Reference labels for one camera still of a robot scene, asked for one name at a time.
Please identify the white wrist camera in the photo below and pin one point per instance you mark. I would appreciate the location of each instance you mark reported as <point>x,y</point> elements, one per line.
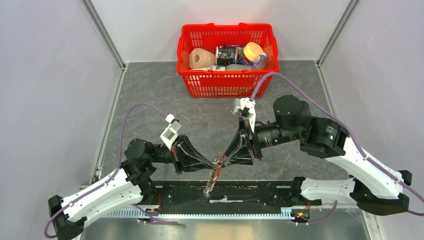
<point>245,107</point>
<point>170,134</point>

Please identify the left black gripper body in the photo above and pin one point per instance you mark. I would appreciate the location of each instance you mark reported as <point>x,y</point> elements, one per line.
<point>177,153</point>

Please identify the orange sponge disc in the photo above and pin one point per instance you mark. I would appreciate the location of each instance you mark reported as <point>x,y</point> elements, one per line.
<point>252,50</point>

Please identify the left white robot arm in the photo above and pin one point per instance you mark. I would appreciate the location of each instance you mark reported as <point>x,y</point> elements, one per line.
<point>130,183</point>

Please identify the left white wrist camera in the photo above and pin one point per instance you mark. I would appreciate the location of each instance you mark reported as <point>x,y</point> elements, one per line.
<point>170,134</point>

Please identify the dark snack packet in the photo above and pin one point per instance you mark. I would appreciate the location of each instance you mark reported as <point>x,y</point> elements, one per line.
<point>225,55</point>

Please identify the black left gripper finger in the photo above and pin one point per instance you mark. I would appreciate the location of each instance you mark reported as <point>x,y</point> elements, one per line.
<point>195,163</point>
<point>187,147</point>

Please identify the toilet paper roll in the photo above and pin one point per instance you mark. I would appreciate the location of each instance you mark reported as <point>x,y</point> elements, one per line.
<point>200,58</point>

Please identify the clear plastic bottle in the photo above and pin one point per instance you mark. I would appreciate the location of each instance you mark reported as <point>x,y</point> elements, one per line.
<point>260,62</point>

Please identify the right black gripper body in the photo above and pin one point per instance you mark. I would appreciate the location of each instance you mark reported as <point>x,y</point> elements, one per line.
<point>254,139</point>

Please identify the white toothed cable strip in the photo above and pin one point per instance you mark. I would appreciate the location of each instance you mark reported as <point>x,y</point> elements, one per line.
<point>132,213</point>

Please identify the red plastic shopping basket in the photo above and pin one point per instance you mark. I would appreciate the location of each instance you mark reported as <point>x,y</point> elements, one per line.
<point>234,80</point>

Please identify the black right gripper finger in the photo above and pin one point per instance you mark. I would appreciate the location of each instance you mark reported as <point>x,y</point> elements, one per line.
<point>238,156</point>
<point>239,138</point>

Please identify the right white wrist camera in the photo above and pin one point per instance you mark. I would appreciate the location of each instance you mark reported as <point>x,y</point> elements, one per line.
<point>245,107</point>

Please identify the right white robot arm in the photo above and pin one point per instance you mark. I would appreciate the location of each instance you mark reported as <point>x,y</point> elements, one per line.
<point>372,186</point>

